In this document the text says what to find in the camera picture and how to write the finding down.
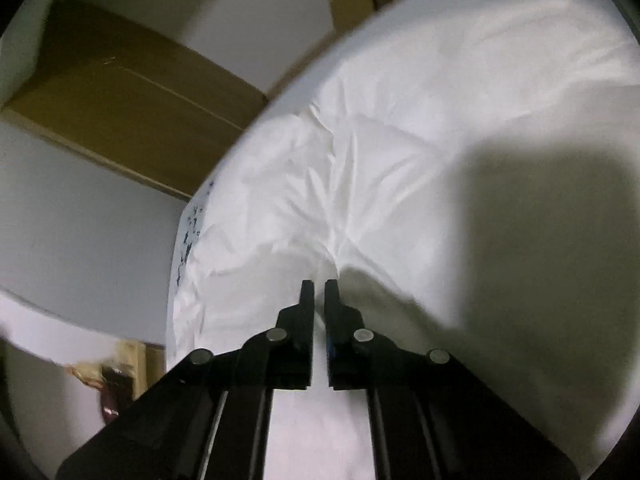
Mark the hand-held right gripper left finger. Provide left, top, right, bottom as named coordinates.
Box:
left=55, top=280, right=316, bottom=480

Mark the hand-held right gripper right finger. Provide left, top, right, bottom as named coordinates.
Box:
left=324, top=279, right=582, bottom=480

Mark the white zip jacket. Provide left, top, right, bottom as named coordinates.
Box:
left=172, top=0, right=640, bottom=480

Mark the wooden cabinet with pale top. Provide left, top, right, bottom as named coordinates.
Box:
left=116, top=340, right=167, bottom=402

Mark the dark red rice cooker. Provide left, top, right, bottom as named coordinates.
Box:
left=99, top=387, right=123, bottom=427

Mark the cooking oil bottle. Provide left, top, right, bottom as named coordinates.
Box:
left=64, top=360, right=107, bottom=388

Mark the large brown cardboard box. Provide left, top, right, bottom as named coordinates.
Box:
left=2, top=0, right=271, bottom=200

